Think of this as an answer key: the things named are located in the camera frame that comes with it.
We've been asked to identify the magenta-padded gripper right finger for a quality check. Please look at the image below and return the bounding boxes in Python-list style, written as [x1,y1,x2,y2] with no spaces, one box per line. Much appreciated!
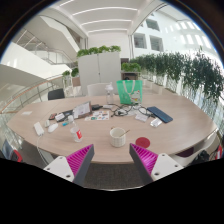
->
[129,143,185,186]

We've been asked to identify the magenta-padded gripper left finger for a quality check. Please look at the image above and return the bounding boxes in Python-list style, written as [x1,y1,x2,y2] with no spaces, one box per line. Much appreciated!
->
[43,143,96,188]

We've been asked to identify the clear water bottle red label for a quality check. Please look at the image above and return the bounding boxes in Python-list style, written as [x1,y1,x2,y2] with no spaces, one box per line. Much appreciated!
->
[68,114,84,144]

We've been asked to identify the flat round red coaster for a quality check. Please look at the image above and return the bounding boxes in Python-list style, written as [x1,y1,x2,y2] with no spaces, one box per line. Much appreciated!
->
[135,136,151,149]

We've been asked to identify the white computer mouse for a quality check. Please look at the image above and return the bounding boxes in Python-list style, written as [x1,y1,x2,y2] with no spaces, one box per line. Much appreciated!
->
[47,123,59,134]

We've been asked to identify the clear plastic package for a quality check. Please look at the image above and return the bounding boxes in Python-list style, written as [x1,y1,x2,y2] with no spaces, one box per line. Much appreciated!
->
[149,117,163,129]

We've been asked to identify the brown stirring stick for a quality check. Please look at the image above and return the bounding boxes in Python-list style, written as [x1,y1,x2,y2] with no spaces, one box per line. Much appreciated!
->
[119,129,131,138]

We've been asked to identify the white cup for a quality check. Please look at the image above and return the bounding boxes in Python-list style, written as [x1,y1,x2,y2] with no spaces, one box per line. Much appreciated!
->
[109,126,127,148]

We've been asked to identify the white power bank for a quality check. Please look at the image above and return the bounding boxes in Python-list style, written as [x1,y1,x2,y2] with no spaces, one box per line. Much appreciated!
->
[33,121,45,137]

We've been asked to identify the dark blue keyboard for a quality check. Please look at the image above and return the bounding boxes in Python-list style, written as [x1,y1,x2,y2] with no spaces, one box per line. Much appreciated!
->
[146,105,174,124]

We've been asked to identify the white booklet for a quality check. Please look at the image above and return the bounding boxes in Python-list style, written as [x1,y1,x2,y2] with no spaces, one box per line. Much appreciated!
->
[72,101,93,120]

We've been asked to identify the colourful sticker sheet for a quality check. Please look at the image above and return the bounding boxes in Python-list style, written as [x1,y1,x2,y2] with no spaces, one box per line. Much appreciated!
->
[84,110,111,122]

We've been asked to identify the black chair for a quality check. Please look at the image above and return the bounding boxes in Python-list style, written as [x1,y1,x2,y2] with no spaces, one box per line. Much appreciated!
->
[47,88,66,101]

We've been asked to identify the green tote bag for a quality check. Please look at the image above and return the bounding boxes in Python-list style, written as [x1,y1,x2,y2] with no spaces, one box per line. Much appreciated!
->
[116,79,144,106]

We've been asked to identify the glass balustrade railing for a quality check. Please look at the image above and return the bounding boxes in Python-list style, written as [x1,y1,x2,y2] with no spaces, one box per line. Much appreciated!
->
[0,74,64,114]

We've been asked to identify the white chair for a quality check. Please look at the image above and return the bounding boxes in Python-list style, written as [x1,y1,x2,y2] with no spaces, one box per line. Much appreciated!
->
[86,82,113,98]

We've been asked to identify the clear shaker bottle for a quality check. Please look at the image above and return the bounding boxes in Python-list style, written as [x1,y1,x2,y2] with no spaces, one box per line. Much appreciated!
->
[105,82,115,105]

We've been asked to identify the white cabinet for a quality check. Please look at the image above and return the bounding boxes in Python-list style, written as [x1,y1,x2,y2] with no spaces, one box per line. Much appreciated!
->
[77,51,122,97]

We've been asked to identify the long green plant hedge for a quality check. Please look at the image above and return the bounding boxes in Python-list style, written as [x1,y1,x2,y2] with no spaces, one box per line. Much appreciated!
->
[129,49,224,114]

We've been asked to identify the green plants in brown planter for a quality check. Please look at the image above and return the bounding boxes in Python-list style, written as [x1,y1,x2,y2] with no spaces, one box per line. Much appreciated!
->
[120,62,142,81]

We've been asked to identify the green plants on cabinet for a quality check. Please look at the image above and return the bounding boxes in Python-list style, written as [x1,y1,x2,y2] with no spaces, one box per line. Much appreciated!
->
[76,45,122,58]

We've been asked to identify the ceiling light strips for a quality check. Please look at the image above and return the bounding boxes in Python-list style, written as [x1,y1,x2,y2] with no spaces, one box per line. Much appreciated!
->
[58,0,139,34]

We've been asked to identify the black tangled cable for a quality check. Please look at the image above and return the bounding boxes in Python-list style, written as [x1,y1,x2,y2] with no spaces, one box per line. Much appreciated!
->
[111,103,153,118]

